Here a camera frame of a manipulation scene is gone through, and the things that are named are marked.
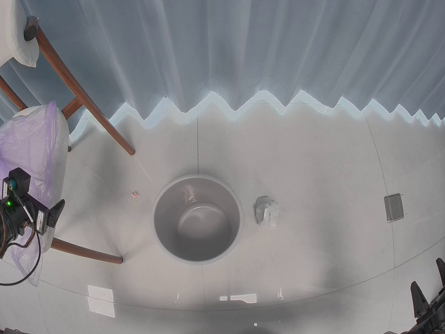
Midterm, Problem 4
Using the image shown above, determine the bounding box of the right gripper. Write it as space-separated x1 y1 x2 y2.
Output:
410 257 445 334

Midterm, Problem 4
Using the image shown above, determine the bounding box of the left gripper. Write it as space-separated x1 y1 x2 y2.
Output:
24 193 66 237

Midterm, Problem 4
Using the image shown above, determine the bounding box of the purple plastic bag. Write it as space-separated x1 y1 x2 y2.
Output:
0 100 69 286

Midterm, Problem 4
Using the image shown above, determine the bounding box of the pale grey trash bin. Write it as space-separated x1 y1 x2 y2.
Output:
151 175 243 266

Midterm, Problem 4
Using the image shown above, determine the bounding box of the wooden chair with white cushions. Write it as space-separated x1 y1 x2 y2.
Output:
0 0 136 265

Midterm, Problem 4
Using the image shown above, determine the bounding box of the crumpled white paper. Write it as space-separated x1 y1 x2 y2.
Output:
255 196 280 230

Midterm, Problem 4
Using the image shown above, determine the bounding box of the white curtain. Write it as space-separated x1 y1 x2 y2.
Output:
0 0 445 130

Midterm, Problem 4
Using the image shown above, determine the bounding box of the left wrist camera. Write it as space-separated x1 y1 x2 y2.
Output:
2 167 32 209

